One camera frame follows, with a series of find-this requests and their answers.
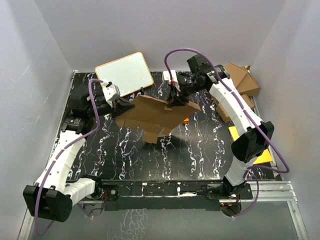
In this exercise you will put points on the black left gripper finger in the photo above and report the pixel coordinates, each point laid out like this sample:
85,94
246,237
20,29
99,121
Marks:
122,102
118,110

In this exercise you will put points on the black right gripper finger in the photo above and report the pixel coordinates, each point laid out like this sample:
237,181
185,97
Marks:
183,100
173,100

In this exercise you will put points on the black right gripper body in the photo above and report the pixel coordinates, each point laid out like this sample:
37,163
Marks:
189,86

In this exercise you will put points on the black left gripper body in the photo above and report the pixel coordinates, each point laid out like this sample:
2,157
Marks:
105,109

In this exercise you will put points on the cardboard box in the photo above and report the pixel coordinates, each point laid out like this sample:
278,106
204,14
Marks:
247,85
155,117
237,73
224,112

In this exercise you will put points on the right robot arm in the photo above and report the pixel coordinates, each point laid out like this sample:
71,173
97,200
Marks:
221,87

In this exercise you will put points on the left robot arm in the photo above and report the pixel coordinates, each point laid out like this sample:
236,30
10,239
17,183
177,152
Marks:
51,197

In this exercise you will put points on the yellow booklet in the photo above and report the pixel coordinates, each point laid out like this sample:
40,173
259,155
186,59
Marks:
249,145

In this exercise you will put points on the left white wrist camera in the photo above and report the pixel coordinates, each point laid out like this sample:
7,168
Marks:
110,91

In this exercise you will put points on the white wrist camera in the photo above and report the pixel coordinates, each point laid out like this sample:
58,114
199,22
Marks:
110,91
170,77

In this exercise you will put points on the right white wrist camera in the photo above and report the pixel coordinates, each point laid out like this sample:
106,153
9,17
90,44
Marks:
170,77

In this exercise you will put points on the whiteboard with orange frame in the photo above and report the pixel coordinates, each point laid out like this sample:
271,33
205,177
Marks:
130,73

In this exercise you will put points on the black base frame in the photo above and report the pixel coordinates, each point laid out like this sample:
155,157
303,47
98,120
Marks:
199,202

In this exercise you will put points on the aluminium rail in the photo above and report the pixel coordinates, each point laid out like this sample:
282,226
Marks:
108,190

